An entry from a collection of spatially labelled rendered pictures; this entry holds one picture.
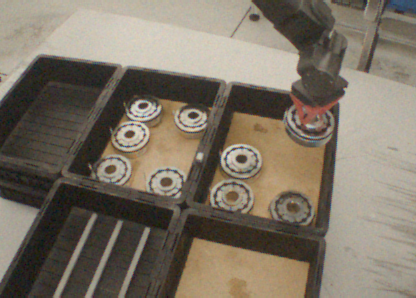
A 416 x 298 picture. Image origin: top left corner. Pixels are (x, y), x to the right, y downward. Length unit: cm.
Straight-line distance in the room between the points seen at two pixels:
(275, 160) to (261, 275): 31
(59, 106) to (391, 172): 101
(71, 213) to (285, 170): 53
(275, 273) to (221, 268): 12
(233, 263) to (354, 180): 49
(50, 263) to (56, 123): 44
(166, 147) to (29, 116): 44
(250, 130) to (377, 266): 49
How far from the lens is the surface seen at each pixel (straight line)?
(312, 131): 86
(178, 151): 108
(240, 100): 114
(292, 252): 91
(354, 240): 114
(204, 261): 92
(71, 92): 132
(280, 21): 71
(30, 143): 122
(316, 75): 68
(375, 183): 126
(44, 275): 98
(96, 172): 104
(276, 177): 104
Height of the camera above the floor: 167
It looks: 50 degrees down
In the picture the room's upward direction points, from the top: 3 degrees counter-clockwise
